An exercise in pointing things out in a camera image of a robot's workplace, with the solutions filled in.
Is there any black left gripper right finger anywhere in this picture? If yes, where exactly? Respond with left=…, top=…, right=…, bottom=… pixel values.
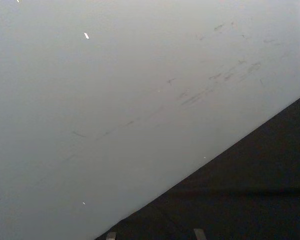
left=193, top=227, right=206, bottom=240

